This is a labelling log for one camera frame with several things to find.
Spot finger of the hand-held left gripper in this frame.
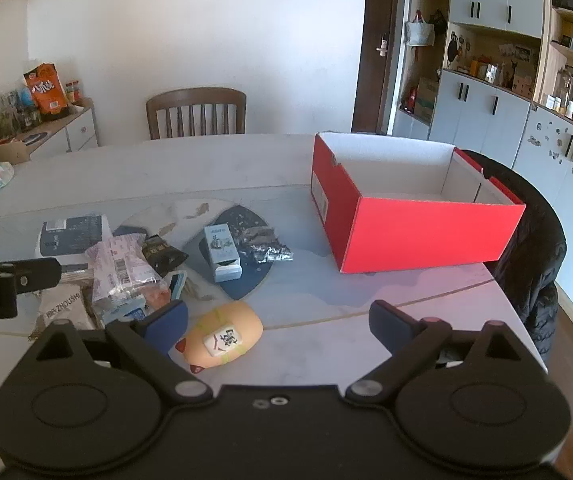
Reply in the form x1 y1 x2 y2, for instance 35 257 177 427
0 257 63 295

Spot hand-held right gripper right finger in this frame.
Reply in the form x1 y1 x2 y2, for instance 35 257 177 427
347 300 517 403

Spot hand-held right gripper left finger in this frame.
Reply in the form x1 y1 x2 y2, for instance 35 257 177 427
31 301 214 403

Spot clear packet orange snack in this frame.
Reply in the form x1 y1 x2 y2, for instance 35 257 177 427
141 280 173 313

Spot grey white packet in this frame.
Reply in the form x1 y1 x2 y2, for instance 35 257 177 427
29 282 97 341

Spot white packet dark band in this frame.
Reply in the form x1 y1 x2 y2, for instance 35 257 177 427
101 296 149 326

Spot dark blue white packet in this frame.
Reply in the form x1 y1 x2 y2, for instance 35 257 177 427
34 215 112 267

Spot peach squishy toy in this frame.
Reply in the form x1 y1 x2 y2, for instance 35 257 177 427
175 301 264 373

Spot black gold-print snack packet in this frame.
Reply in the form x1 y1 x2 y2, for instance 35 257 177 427
140 234 188 277

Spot pink white snack packet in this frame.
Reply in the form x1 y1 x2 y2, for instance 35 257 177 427
89 236 162 306

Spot packets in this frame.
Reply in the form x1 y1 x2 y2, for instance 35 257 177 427
203 223 244 282

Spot red cardboard box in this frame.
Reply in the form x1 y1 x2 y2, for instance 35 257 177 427
311 131 526 275

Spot white marble desktop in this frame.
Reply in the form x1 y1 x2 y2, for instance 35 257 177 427
0 132 550 376

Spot small cardboard box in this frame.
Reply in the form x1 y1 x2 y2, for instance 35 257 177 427
0 140 32 165

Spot row of bottles and jars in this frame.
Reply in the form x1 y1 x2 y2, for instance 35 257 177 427
0 87 42 141

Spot white sideboard cabinet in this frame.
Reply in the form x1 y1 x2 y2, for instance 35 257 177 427
0 97 100 167

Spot black padded jacket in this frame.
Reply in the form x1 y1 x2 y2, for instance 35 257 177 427
459 149 567 373

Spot orange snack bag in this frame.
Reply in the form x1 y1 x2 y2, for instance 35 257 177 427
23 63 70 121

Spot wooden chair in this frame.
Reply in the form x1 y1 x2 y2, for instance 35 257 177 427
145 87 247 141

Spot cardboard carton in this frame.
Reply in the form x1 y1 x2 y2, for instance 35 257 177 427
414 77 440 121

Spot grey tote bag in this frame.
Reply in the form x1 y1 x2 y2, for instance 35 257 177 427
405 10 436 47

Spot glass dome jar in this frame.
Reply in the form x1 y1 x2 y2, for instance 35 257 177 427
557 67 573 108

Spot brown door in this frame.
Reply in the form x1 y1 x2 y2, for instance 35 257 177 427
351 0 401 135

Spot grey wall cabinet unit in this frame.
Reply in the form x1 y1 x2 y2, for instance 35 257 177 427
391 0 573 201

